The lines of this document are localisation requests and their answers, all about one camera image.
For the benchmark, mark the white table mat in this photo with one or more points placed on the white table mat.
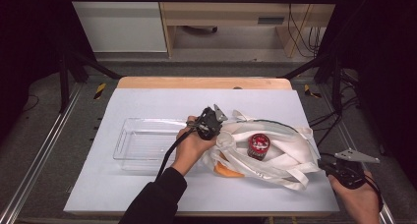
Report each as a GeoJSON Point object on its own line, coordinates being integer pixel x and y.
{"type": "Point", "coordinates": [157, 99]}

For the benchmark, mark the light wooden desk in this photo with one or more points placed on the light wooden desk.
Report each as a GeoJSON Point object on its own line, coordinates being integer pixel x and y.
{"type": "Point", "coordinates": [229, 14]}

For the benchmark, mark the aluminium floor rail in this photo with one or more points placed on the aluminium floor rail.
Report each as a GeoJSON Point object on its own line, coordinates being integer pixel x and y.
{"type": "Point", "coordinates": [39, 152]}
{"type": "Point", "coordinates": [344, 132]}

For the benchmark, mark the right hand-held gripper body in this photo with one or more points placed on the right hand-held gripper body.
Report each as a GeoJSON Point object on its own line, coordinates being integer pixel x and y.
{"type": "Point", "coordinates": [349, 171]}

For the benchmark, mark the person's right hand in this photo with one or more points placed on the person's right hand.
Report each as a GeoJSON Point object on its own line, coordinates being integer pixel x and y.
{"type": "Point", "coordinates": [360, 204]}

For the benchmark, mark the black metal stand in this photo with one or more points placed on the black metal stand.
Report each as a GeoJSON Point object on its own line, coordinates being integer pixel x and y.
{"type": "Point", "coordinates": [327, 71]}
{"type": "Point", "coordinates": [65, 80]}

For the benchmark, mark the person's left hand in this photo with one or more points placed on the person's left hand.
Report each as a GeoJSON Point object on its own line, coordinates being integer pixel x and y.
{"type": "Point", "coordinates": [190, 150]}

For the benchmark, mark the black curtain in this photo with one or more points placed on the black curtain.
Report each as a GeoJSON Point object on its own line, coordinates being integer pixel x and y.
{"type": "Point", "coordinates": [383, 53]}
{"type": "Point", "coordinates": [29, 37]}

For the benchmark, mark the black chair base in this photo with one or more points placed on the black chair base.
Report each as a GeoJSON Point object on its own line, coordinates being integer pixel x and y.
{"type": "Point", "coordinates": [200, 29]}

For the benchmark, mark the white cabinet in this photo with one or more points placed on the white cabinet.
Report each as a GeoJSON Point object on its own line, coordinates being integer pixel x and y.
{"type": "Point", "coordinates": [119, 24]}

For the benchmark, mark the white patterned tote bag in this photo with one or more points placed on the white patterned tote bag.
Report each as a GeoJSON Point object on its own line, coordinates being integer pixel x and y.
{"type": "Point", "coordinates": [288, 142]}

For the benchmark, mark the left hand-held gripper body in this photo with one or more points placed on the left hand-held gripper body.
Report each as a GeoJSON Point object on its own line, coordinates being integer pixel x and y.
{"type": "Point", "coordinates": [209, 122]}

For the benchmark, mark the red can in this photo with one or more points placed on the red can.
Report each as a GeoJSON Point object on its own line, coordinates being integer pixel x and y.
{"type": "Point", "coordinates": [258, 147]}

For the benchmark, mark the clear plastic tray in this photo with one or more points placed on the clear plastic tray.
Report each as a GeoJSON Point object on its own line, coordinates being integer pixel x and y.
{"type": "Point", "coordinates": [144, 145]}

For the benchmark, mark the wooden table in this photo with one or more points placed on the wooden table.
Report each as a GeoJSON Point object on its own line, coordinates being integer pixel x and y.
{"type": "Point", "coordinates": [203, 82]}

